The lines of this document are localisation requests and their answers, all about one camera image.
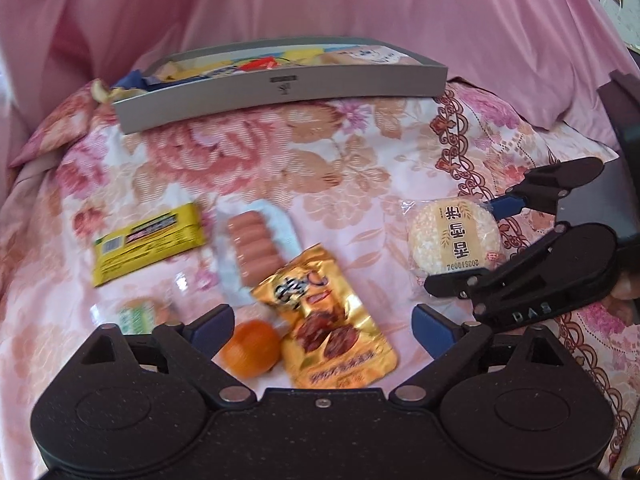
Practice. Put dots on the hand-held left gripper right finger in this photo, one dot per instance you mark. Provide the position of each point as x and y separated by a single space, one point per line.
432 331

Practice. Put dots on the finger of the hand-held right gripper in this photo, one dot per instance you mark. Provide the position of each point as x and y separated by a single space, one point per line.
465 285
506 206

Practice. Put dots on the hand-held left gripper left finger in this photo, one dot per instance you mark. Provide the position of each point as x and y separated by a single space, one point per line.
212 327

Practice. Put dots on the orange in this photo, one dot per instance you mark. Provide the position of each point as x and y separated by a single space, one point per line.
251 349

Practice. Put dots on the round rice cracker packet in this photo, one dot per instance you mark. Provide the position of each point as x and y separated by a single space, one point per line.
452 240

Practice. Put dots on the green label cake packet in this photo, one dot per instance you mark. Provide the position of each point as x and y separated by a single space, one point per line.
135 317

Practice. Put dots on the sausage packet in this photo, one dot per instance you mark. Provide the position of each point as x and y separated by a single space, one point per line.
252 245

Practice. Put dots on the yellow snack bar packet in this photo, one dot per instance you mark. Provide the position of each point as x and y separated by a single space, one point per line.
150 240

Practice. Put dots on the gold snack packet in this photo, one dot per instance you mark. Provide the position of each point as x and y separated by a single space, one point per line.
320 320

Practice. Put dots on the grey shallow cardboard box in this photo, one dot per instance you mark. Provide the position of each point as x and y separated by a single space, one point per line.
280 92

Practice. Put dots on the red snack packet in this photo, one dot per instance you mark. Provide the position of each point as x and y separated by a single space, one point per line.
257 63

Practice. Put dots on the person's right hand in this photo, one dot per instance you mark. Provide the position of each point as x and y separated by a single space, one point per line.
627 289

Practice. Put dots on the floral bedsheet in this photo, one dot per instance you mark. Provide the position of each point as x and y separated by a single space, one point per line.
350 160

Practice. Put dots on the pink quilt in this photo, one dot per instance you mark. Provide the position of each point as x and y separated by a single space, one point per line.
20 240

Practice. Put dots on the yellow cartoon printed liner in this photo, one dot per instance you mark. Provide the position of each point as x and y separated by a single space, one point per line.
200 71

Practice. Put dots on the pink curtain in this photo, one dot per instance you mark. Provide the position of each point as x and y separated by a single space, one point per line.
350 0

